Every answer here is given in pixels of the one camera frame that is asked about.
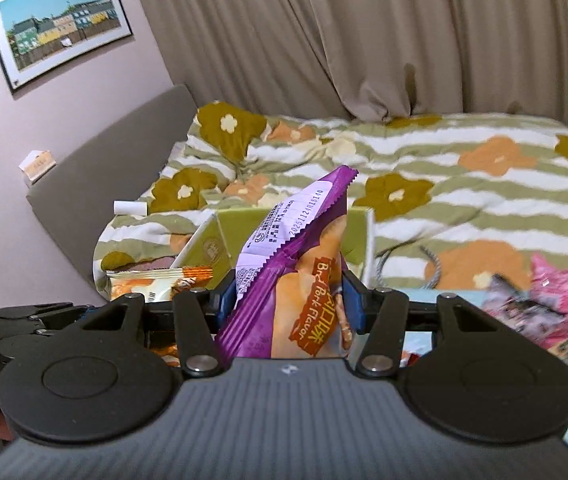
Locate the tissue box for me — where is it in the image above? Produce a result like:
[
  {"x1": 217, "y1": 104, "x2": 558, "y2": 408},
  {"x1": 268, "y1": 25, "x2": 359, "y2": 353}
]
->
[{"x1": 18, "y1": 149, "x2": 58, "y2": 184}]

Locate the pink striped snack packet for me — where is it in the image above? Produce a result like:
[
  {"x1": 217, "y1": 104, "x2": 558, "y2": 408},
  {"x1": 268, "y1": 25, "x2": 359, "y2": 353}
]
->
[{"x1": 530, "y1": 254, "x2": 568, "y2": 313}]

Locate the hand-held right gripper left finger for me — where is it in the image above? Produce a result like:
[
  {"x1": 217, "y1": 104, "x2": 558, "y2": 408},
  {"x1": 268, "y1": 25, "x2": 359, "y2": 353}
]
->
[{"x1": 82, "y1": 270, "x2": 239, "y2": 379}]

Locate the purple snack packet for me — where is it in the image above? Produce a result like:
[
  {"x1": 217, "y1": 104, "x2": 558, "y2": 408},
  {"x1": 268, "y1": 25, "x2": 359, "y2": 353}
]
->
[{"x1": 214, "y1": 165, "x2": 359, "y2": 360}]

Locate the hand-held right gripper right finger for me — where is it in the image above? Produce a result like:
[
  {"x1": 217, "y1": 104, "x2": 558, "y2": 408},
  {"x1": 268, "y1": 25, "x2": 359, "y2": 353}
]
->
[{"x1": 342, "y1": 270, "x2": 502, "y2": 380}]

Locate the grey braided cable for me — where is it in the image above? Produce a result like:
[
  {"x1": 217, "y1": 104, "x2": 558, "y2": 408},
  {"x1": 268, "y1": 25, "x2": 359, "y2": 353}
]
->
[{"x1": 377, "y1": 240, "x2": 445, "y2": 291}]

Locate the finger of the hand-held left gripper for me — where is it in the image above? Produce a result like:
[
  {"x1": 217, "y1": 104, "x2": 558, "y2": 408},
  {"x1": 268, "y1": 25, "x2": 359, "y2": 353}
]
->
[{"x1": 0, "y1": 301, "x2": 90, "y2": 361}]

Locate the green cardboard box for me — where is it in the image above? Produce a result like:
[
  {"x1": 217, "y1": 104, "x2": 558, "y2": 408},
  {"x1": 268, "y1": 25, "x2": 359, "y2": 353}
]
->
[{"x1": 171, "y1": 205, "x2": 377, "y2": 306}]

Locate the beige curtain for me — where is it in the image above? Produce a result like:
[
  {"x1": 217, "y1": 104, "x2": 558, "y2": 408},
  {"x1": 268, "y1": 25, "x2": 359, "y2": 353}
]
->
[{"x1": 126, "y1": 0, "x2": 568, "y2": 127}]

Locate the framed wall picture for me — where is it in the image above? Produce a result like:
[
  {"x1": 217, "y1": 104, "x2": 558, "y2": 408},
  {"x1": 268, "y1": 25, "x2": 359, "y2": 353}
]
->
[{"x1": 0, "y1": 0, "x2": 134, "y2": 95}]

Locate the floral striped blanket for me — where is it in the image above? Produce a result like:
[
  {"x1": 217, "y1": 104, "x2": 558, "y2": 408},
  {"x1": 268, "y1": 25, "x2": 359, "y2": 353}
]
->
[{"x1": 93, "y1": 100, "x2": 568, "y2": 293}]

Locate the orange and white snack packet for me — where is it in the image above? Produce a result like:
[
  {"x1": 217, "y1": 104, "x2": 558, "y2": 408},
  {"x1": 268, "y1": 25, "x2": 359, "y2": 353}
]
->
[{"x1": 106, "y1": 266, "x2": 215, "y2": 304}]

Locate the grey bed headboard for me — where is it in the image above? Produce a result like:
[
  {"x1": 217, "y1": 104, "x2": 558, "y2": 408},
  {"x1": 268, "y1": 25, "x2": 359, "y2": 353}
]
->
[{"x1": 26, "y1": 84, "x2": 201, "y2": 311}]

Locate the pile of pink snack packets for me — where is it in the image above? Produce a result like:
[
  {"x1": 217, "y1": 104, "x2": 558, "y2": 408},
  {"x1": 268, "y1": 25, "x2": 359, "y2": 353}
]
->
[{"x1": 481, "y1": 272, "x2": 568, "y2": 349}]

